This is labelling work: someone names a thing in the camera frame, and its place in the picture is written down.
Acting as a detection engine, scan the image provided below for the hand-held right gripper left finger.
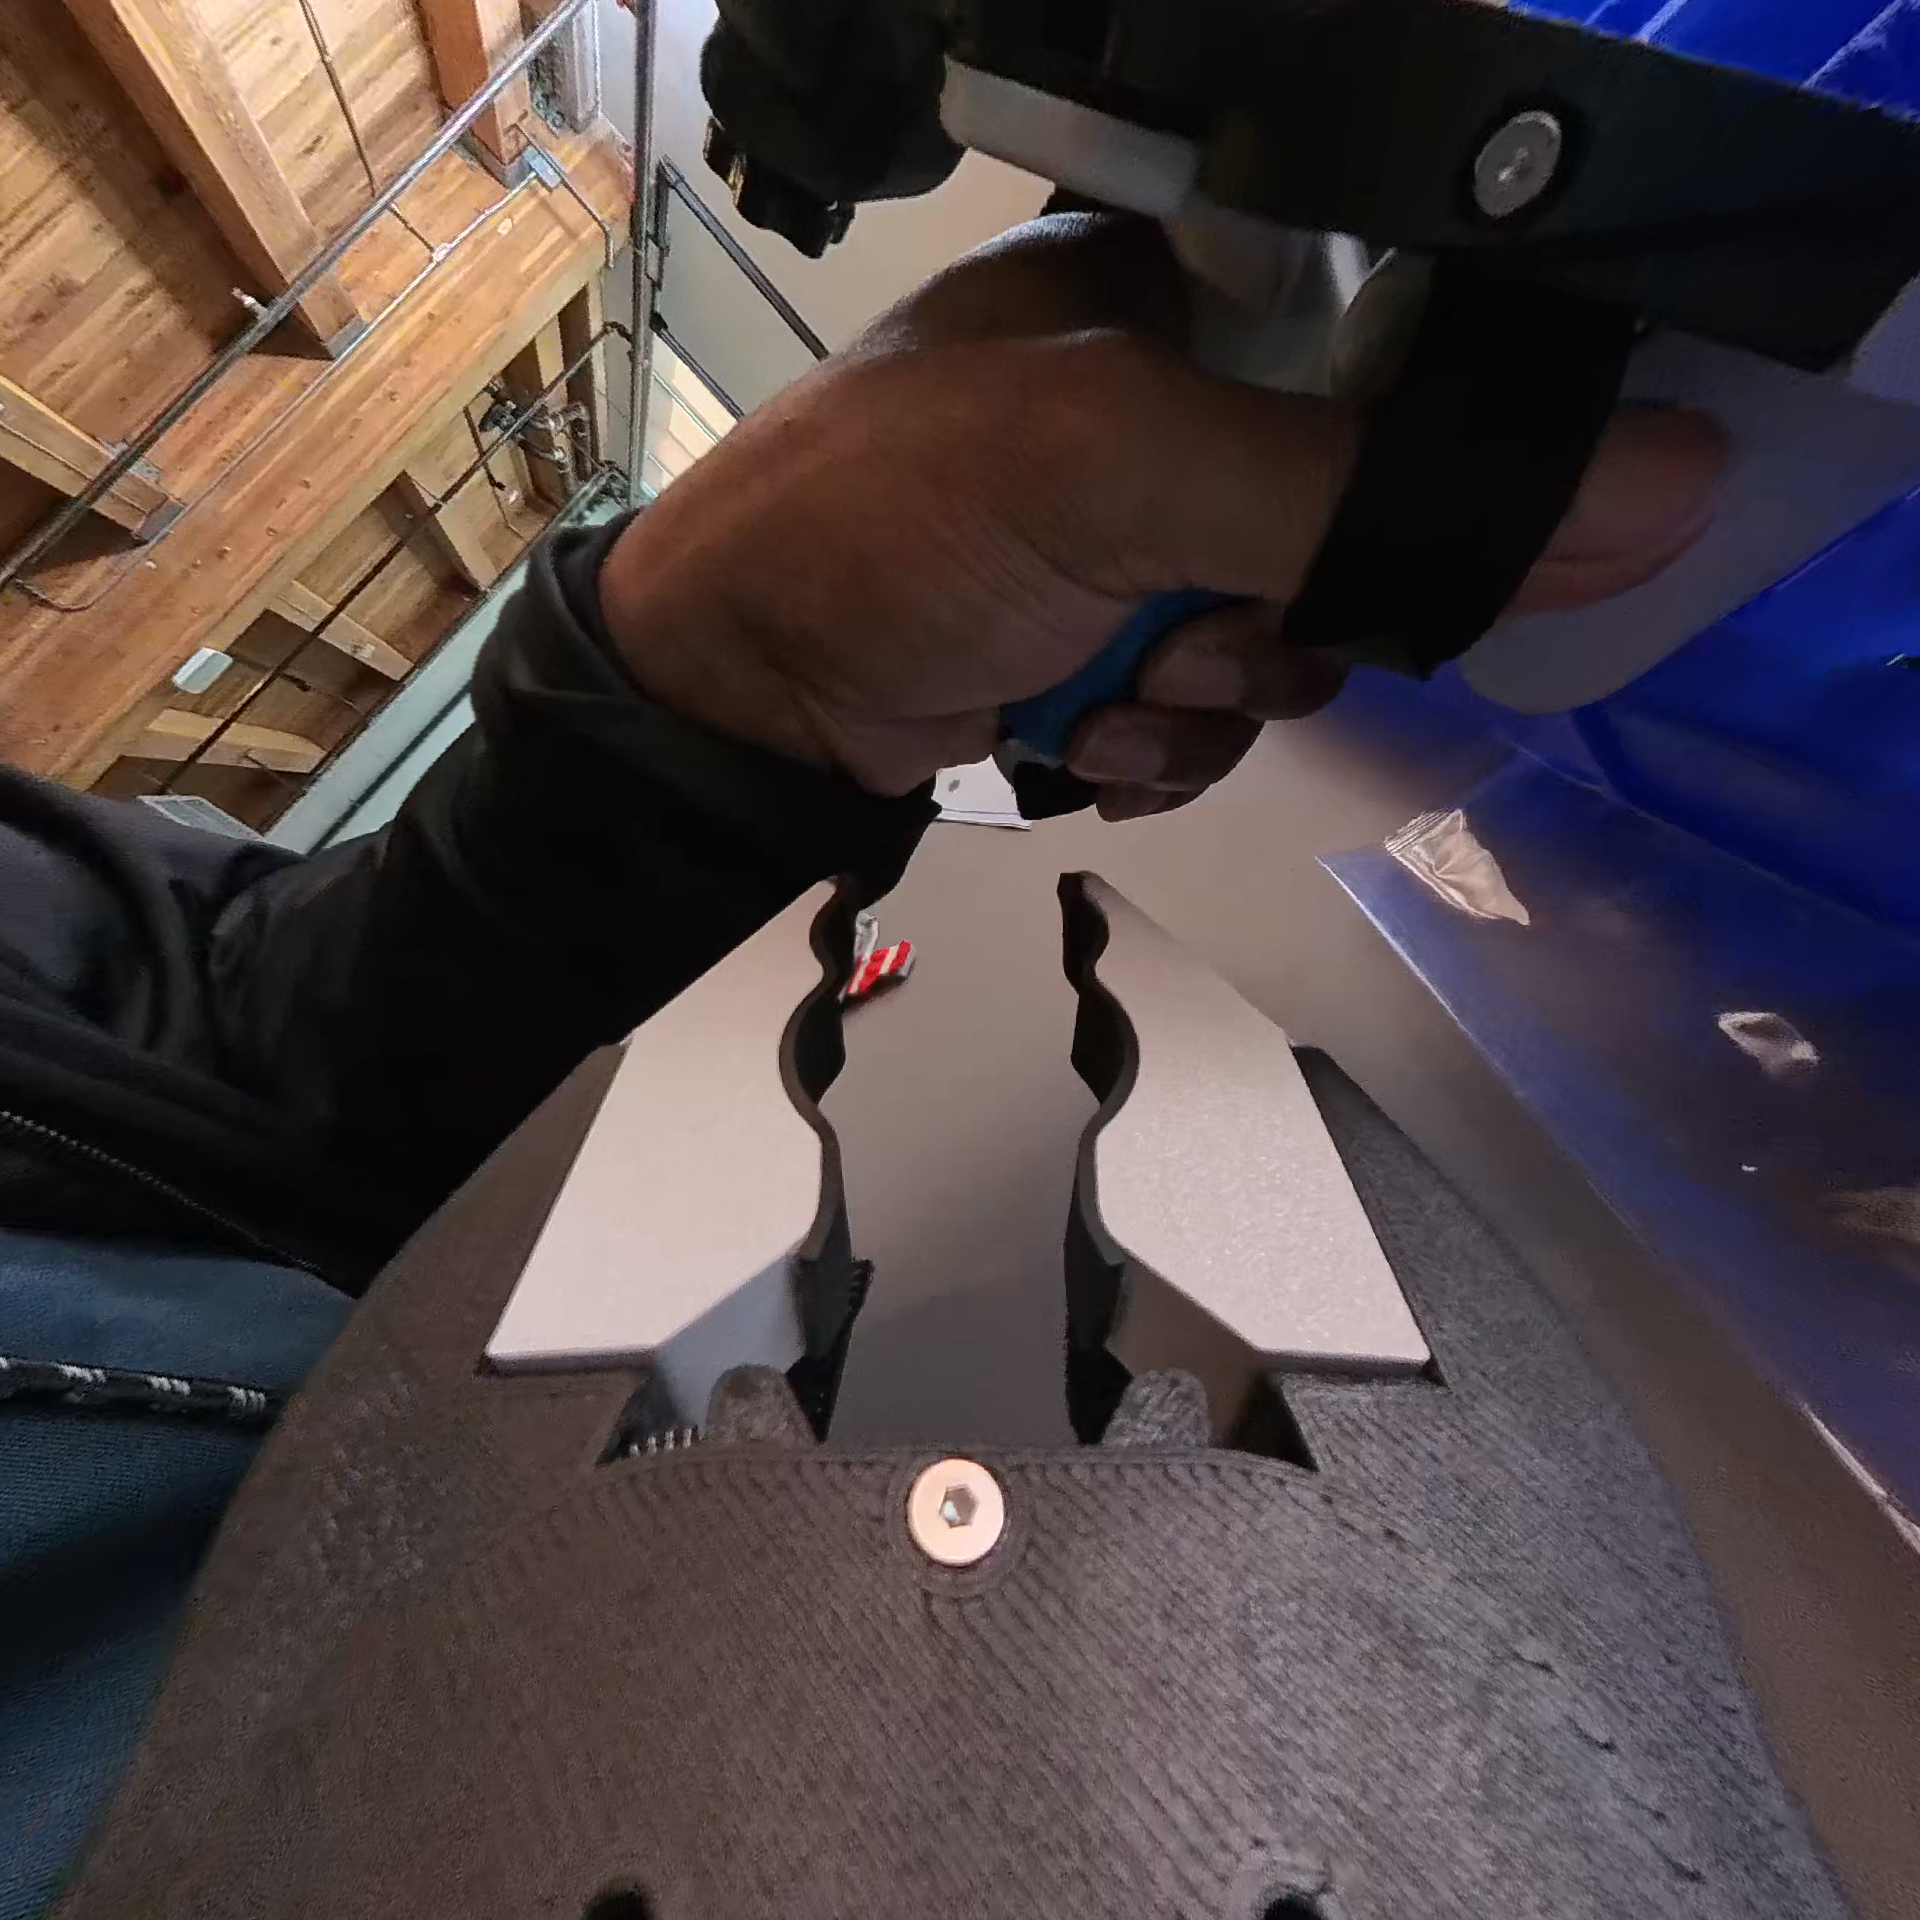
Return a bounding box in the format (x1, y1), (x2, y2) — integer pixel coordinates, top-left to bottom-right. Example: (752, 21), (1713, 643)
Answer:
(481, 883), (874, 1438)

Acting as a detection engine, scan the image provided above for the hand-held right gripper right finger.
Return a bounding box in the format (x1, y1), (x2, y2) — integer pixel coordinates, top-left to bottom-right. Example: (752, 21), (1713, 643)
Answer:
(1055, 871), (1433, 1451)

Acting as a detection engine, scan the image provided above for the red and grey toy plane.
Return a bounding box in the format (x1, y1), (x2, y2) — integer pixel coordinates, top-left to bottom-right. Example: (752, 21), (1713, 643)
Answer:
(836, 915), (916, 1011)

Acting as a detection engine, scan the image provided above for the grey desk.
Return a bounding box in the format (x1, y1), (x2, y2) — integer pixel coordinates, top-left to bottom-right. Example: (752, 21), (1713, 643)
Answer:
(809, 704), (1920, 1920)

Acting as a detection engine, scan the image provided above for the person's left hand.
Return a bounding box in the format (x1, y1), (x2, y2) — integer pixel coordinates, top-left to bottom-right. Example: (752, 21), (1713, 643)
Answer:
(599, 209), (1729, 824)

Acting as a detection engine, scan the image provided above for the blue plastic bin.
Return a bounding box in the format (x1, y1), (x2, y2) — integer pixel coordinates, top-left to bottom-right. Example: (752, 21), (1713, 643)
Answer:
(1317, 0), (1920, 1547)

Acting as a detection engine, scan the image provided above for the black white speckled cord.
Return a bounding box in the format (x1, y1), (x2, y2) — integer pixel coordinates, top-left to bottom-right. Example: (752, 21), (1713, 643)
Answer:
(0, 1347), (290, 1431)

